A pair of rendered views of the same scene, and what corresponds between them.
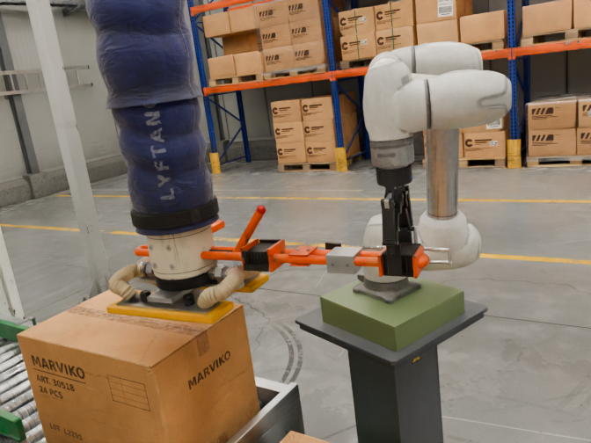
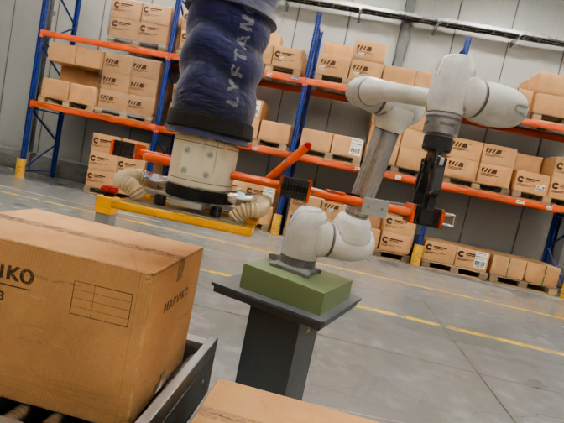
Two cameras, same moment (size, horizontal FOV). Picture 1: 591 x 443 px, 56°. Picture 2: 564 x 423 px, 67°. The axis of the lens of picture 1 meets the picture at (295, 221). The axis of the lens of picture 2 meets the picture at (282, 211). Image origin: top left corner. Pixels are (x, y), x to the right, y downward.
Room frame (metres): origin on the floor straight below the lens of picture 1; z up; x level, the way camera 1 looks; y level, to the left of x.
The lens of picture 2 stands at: (0.31, 0.64, 1.24)
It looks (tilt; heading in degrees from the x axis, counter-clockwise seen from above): 5 degrees down; 332
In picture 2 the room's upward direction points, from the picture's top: 12 degrees clockwise
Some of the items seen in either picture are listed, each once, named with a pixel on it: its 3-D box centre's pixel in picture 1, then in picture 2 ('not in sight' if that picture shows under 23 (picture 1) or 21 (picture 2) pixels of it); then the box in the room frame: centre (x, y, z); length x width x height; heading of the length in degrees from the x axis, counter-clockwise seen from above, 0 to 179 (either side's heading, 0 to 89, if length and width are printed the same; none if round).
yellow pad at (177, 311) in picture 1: (167, 301); (186, 210); (1.34, 0.35, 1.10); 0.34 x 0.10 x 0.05; 63
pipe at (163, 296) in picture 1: (186, 274); (197, 192); (1.43, 0.31, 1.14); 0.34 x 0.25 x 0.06; 63
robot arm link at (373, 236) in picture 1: (387, 245); (307, 232); (1.84, -0.31, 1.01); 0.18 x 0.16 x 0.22; 79
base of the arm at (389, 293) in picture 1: (382, 280); (292, 261); (1.87, -0.28, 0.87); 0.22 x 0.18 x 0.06; 39
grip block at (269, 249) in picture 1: (264, 254); (294, 188); (1.31, 0.09, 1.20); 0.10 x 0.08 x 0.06; 153
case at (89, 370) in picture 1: (142, 375); (73, 301); (1.63, 0.56, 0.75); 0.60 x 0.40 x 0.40; 57
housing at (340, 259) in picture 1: (345, 260); (373, 206); (1.21, -0.10, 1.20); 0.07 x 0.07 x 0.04; 63
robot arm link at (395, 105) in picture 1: (394, 99); (455, 86); (1.16, -0.23, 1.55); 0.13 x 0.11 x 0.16; 79
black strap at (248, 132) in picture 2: (176, 209); (211, 126); (1.43, 0.31, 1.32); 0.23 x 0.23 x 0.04
